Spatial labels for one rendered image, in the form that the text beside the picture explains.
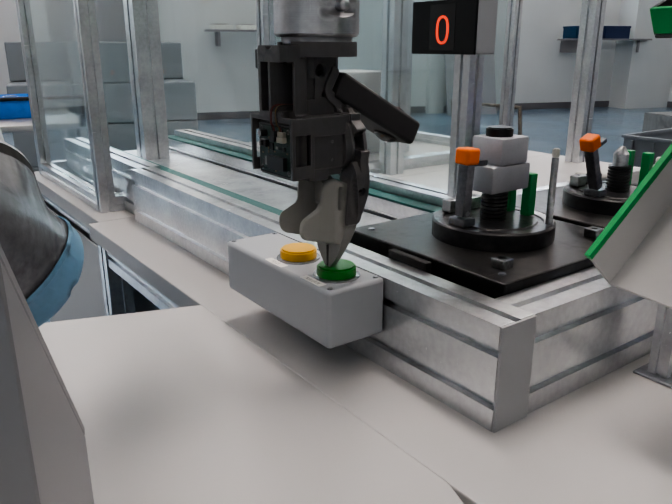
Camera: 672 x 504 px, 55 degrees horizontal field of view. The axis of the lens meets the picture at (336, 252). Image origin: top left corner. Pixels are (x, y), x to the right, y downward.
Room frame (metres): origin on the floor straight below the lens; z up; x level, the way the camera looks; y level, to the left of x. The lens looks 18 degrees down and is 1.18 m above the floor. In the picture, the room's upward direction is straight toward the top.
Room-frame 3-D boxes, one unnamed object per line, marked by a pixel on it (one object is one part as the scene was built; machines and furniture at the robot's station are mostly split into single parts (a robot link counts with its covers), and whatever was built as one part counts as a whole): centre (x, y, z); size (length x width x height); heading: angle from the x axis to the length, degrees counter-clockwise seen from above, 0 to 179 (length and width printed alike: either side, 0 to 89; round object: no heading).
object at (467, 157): (0.71, -0.15, 1.04); 0.04 x 0.02 x 0.08; 126
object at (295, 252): (0.67, 0.04, 0.96); 0.04 x 0.04 x 0.02
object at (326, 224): (0.59, 0.01, 1.02); 0.06 x 0.03 x 0.09; 126
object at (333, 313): (0.67, 0.04, 0.93); 0.21 x 0.07 x 0.06; 36
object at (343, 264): (0.62, 0.00, 0.96); 0.04 x 0.04 x 0.02
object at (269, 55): (0.60, 0.02, 1.12); 0.09 x 0.08 x 0.12; 126
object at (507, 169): (0.74, -0.19, 1.06); 0.08 x 0.04 x 0.07; 126
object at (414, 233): (0.73, -0.18, 0.96); 0.24 x 0.24 x 0.02; 36
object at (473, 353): (0.86, 0.10, 0.91); 0.89 x 0.06 x 0.11; 36
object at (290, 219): (0.62, 0.03, 1.02); 0.06 x 0.03 x 0.09; 126
